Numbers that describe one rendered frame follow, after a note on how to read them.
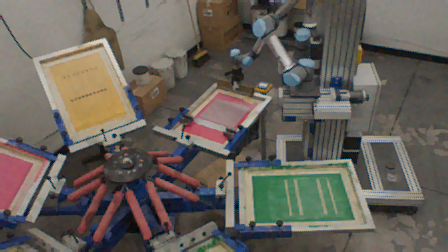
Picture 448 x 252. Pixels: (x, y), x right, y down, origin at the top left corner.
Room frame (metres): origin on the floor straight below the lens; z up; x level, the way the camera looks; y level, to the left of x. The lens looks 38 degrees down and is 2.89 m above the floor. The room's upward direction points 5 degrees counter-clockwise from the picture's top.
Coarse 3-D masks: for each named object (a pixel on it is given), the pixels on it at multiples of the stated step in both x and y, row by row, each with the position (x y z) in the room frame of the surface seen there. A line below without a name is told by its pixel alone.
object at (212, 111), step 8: (216, 96) 2.91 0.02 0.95; (224, 96) 2.89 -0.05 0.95; (208, 104) 2.79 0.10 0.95; (216, 104) 2.78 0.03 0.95; (224, 104) 2.77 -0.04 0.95; (200, 112) 2.68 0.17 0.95; (208, 112) 2.67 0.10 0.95; (216, 112) 2.66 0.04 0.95; (216, 120) 2.55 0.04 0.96; (192, 128) 2.47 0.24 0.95; (200, 128) 2.46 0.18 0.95; (208, 128) 2.45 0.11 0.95; (200, 136) 2.36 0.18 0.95
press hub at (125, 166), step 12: (120, 156) 1.80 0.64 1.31; (132, 156) 1.79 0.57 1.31; (144, 156) 1.78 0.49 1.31; (108, 168) 1.70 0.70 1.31; (120, 168) 1.70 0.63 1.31; (132, 168) 1.69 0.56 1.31; (144, 168) 1.68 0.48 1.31; (120, 180) 1.59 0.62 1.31; (132, 180) 1.59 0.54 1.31; (144, 180) 1.87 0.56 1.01; (144, 192) 1.69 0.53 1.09; (108, 204) 1.69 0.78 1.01; (120, 204) 1.67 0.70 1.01; (144, 204) 1.65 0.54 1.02; (132, 216) 1.57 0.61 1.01; (156, 216) 1.64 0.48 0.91; (132, 228) 1.56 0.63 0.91
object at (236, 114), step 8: (232, 104) 2.76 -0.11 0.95; (240, 104) 2.75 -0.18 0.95; (248, 104) 2.74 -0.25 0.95; (256, 104) 2.72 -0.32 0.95; (224, 112) 2.65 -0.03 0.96; (232, 112) 2.64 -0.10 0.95; (240, 112) 2.63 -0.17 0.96; (248, 112) 2.62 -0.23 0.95; (224, 120) 2.54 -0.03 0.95; (232, 120) 2.53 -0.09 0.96; (240, 120) 2.52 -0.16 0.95; (208, 136) 2.35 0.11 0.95; (216, 136) 2.34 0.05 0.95; (224, 136) 2.33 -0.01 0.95
